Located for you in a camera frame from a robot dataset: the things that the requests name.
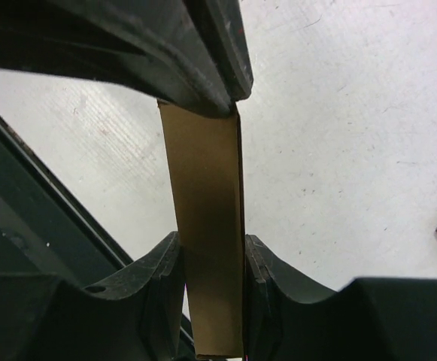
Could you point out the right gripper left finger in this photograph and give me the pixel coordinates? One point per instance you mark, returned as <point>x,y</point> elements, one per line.
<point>134,314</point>

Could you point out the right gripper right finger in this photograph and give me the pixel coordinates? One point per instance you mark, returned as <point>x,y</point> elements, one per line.
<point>292,317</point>

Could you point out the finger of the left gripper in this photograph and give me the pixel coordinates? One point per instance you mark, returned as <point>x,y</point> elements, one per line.
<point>149,46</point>
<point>225,38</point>

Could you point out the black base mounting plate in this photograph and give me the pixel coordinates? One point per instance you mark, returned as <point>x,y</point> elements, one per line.
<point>44,230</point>

